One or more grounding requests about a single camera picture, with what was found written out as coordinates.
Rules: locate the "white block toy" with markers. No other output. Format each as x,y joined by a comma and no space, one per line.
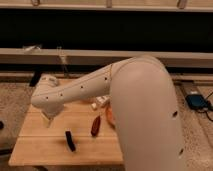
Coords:
102,101

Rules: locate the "orange plate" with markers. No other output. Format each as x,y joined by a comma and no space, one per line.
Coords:
109,116

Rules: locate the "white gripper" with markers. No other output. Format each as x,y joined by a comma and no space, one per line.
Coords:
51,111

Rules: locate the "upper wooden rail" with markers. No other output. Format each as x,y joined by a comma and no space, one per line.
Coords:
123,5

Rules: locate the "grey horizontal rail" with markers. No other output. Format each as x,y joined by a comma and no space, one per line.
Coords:
101,57

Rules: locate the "wooden table board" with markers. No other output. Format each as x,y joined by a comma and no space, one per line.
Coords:
79,135

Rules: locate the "black table leg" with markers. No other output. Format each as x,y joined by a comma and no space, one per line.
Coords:
36,77

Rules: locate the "blue box on floor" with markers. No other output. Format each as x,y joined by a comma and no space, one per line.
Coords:
196,101

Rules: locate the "dark red sausage toy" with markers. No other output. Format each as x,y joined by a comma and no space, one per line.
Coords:
96,126

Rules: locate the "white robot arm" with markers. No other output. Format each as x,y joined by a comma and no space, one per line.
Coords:
144,105

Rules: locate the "small white cube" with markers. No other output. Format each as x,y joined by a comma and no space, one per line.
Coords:
94,106

